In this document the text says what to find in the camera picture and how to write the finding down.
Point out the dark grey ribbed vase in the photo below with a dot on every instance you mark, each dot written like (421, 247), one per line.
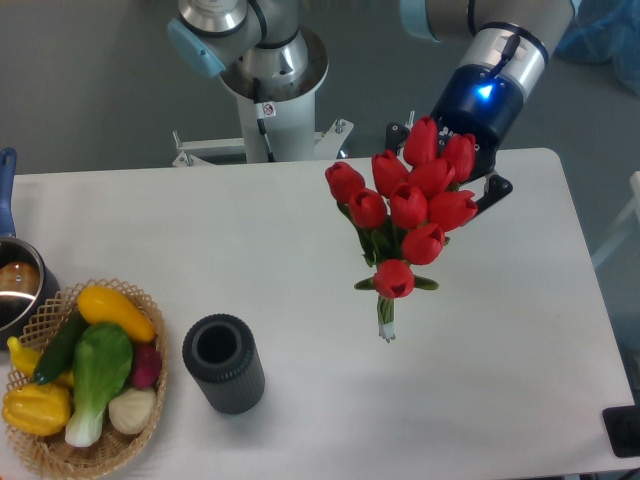
(220, 353)

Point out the red tulip bouquet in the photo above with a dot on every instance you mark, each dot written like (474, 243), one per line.
(403, 221)

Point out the blue plastic bag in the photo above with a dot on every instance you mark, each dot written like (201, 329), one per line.
(605, 32)

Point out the green bok choy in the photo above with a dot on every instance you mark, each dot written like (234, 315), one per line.
(102, 363)

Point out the white frame at right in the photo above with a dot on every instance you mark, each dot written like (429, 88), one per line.
(621, 228)

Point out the small yellow gourd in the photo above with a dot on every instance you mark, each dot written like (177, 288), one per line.
(25, 359)

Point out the woven wicker basket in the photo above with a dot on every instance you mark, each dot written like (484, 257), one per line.
(51, 457)

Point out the blue handled saucepan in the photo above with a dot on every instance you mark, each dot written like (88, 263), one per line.
(26, 281)

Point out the yellow bell pepper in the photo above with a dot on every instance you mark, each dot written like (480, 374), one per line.
(38, 410)

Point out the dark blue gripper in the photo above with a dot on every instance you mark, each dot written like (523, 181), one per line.
(472, 103)

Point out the dark green cucumber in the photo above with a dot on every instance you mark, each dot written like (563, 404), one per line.
(58, 356)

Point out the black device at edge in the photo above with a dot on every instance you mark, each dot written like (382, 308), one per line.
(622, 426)

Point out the white garlic bulb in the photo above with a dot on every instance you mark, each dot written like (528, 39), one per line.
(131, 410)

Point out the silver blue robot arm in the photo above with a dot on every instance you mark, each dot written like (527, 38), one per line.
(274, 66)

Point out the yellow squash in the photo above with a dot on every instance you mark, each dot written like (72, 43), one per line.
(100, 304)

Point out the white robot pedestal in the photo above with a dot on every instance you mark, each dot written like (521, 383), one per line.
(272, 131)

